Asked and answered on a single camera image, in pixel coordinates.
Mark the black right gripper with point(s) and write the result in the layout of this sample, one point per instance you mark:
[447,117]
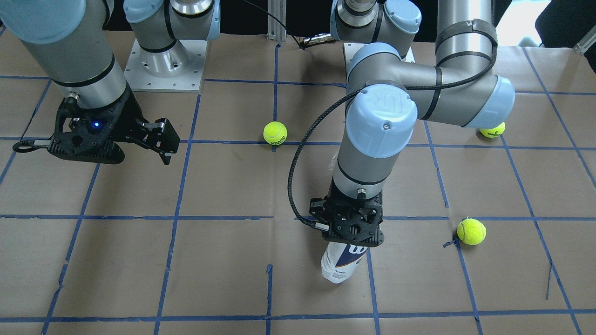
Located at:
[130,120]

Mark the tennis ball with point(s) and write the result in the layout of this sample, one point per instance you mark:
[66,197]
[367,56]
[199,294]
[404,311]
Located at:
[275,133]
[493,132]
[471,231]

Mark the tennis ball centre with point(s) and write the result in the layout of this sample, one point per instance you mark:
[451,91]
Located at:
[275,133]

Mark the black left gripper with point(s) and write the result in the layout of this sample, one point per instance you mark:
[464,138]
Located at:
[317,207]

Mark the clear tennis ball can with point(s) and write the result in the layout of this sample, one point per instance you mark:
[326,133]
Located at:
[340,260]

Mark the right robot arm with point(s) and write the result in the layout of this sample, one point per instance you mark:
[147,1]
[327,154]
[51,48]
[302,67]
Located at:
[66,38]

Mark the aluminium frame post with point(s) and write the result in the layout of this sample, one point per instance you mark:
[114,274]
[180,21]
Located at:
[276,21]

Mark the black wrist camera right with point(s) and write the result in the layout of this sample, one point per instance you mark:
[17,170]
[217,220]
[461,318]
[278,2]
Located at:
[161,137]

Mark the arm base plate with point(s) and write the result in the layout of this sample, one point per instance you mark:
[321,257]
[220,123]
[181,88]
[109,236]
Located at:
[350,49]
[178,70]

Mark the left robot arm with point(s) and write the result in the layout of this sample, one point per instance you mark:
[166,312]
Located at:
[386,95]

